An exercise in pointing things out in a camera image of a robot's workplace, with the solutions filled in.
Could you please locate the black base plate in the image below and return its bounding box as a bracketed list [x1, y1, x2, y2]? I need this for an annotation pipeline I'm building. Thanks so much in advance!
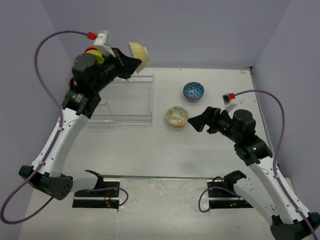
[72, 180, 120, 210]
[207, 177, 253, 209]

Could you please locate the white floral bowl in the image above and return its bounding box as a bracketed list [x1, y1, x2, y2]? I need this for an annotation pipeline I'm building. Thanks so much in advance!
[165, 106, 189, 127]

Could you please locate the yellow patterned bowl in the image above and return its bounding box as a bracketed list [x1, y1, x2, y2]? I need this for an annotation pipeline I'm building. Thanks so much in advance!
[128, 42, 149, 74]

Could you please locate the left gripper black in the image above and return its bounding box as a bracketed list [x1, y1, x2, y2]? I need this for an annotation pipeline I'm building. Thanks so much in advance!
[91, 47, 142, 92]

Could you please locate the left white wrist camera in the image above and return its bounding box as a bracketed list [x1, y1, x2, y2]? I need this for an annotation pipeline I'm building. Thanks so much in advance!
[93, 30, 113, 55]

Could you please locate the orange clip on rack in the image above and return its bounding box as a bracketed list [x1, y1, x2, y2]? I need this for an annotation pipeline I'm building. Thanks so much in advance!
[66, 78, 71, 86]

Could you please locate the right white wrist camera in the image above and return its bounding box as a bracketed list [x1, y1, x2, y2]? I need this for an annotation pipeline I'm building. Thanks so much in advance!
[222, 93, 237, 113]

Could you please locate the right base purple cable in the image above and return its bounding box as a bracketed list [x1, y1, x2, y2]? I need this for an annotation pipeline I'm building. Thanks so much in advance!
[197, 187, 241, 213]

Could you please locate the orange bowl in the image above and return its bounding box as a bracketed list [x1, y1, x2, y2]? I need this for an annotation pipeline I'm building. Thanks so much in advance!
[84, 45, 97, 53]

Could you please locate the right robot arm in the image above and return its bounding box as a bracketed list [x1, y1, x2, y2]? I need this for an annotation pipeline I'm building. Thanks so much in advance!
[188, 106, 320, 240]

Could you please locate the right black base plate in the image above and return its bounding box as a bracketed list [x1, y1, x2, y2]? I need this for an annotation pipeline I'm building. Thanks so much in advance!
[207, 177, 253, 209]

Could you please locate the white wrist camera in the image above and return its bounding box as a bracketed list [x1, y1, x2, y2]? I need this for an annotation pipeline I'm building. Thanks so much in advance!
[222, 93, 237, 113]
[93, 30, 113, 55]

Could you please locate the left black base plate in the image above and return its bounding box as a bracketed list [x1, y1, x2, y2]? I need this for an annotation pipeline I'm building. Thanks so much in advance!
[72, 180, 120, 210]

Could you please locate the blue patterned bowl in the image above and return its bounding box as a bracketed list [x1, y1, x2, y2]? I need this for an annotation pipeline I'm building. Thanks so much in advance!
[182, 81, 205, 100]

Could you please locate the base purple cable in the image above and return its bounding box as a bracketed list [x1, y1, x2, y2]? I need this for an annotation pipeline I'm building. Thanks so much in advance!
[86, 187, 130, 207]
[197, 187, 241, 213]

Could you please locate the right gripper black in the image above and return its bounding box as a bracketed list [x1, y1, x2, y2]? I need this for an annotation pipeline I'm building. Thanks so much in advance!
[188, 106, 241, 143]

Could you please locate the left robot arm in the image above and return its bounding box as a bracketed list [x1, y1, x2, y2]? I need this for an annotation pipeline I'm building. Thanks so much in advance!
[19, 48, 142, 200]

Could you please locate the lime green bowl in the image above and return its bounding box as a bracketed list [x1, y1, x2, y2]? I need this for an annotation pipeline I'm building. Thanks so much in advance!
[86, 49, 105, 64]

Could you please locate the white wire dish rack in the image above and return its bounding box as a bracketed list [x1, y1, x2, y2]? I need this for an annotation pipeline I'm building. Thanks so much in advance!
[87, 70, 154, 128]

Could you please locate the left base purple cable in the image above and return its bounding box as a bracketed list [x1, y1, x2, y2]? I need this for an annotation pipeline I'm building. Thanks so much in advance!
[86, 187, 130, 207]

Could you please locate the red patterned bowl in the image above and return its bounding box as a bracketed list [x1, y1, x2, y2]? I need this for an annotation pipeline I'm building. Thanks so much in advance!
[184, 95, 203, 102]

